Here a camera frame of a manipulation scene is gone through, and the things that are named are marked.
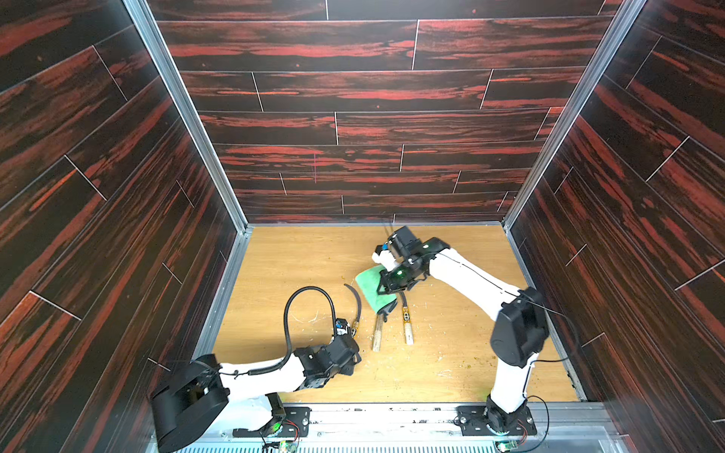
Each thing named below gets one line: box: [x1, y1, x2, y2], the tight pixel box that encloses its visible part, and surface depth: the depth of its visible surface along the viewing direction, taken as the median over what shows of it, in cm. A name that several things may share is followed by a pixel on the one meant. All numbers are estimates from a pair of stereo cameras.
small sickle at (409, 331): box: [400, 291, 415, 346], surface depth 92 cm
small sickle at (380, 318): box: [371, 312, 388, 353], surface depth 88 cm
